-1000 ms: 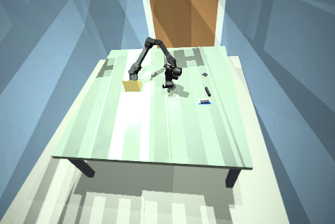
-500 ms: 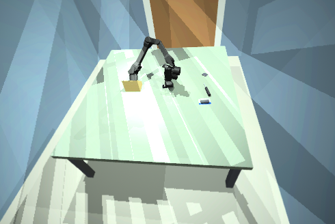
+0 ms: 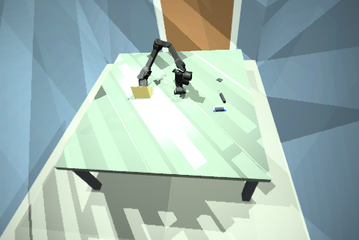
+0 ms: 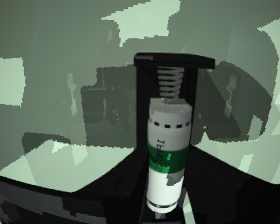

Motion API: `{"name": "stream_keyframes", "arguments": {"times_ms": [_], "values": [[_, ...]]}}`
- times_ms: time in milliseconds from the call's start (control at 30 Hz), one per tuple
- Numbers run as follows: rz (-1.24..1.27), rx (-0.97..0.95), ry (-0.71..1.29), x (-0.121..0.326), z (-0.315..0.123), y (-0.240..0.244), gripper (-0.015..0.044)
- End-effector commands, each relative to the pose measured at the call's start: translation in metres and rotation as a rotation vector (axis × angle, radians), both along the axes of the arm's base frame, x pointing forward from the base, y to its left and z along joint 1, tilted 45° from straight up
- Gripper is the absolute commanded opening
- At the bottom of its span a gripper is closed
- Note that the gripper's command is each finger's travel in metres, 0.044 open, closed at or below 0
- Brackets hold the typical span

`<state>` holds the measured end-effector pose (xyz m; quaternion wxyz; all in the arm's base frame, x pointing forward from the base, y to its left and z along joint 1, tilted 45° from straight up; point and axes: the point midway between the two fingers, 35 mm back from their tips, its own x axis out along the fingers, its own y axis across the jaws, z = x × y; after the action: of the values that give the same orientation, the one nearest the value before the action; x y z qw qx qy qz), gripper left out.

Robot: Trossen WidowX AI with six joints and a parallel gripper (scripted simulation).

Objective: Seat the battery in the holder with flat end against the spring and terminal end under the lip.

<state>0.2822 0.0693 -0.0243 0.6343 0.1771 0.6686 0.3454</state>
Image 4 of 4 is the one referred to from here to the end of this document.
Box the white and green battery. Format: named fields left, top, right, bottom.
left=146, top=104, right=192, bottom=213

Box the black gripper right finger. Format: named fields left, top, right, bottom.
left=184, top=143, right=280, bottom=224

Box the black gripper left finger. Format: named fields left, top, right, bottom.
left=0, top=143, right=149, bottom=224

